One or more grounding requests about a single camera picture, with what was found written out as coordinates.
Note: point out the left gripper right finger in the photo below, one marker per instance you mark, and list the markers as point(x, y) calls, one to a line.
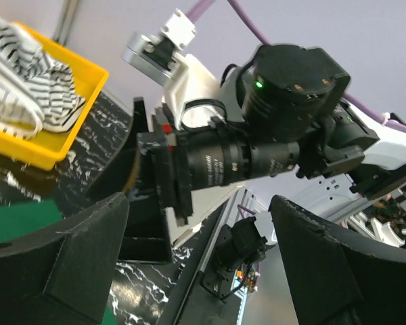
point(335, 275)

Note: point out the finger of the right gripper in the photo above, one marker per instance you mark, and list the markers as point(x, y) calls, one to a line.
point(122, 149)
point(146, 238)

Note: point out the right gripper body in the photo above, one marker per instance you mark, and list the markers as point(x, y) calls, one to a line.
point(293, 117)

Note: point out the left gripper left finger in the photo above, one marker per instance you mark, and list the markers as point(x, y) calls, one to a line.
point(62, 273)

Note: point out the striped black white tank top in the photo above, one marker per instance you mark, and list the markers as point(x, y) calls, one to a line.
point(37, 91)

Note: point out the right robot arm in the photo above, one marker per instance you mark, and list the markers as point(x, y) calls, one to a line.
point(382, 165)

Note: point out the yellow plastic tray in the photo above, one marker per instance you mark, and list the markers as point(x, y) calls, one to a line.
point(47, 148)

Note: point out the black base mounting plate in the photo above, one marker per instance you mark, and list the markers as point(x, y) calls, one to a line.
point(179, 293)

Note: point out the white foam box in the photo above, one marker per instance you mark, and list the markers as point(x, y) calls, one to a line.
point(198, 144)

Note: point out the green ring binder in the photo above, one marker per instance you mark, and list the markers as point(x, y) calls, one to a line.
point(20, 219)

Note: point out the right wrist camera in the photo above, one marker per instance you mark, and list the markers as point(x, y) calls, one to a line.
point(159, 57)

